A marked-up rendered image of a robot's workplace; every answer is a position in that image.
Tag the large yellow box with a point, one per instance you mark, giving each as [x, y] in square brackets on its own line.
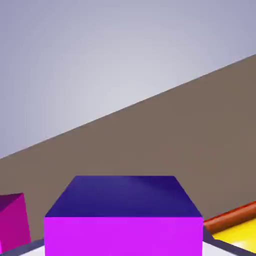
[240, 230]

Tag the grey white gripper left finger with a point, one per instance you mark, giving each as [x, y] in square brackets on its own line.
[30, 251]

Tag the small magenta cube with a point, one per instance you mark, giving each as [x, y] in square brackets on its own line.
[14, 224]

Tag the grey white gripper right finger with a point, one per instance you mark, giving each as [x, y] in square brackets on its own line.
[216, 250]

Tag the small purple cube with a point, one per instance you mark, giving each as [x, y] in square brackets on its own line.
[124, 230]

